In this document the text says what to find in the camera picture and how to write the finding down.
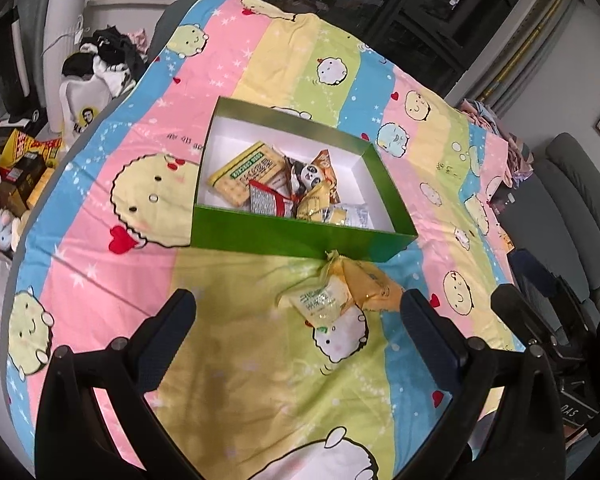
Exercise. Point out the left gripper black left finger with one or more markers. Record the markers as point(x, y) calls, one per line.
point(155, 343)

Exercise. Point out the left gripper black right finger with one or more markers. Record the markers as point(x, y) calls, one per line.
point(437, 340)

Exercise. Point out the white snack packet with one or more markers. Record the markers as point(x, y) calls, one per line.
point(352, 215)

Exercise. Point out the red snack packet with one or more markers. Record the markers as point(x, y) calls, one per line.
point(266, 201)

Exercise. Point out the green yellow cracker packet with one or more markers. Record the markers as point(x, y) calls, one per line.
point(258, 163)

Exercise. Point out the orange panda snack packet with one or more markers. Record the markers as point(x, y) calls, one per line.
point(305, 176)

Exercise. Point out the orange-yellow snack bag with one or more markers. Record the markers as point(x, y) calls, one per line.
point(365, 285)

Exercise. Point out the colourful cartoon bed sheet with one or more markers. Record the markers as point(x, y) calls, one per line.
point(272, 259)

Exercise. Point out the small yellow snack packet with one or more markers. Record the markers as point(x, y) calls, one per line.
point(320, 300)

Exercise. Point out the grey sofa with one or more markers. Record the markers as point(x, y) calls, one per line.
point(555, 215)

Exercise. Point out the green cardboard box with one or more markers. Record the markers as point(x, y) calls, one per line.
point(274, 183)

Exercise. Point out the yellow snack bag on floor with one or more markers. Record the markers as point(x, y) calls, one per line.
point(19, 144)

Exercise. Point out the white tote bag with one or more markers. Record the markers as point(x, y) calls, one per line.
point(81, 102)

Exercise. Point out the pile of black white clothes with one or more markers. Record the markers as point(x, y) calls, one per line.
point(119, 60)

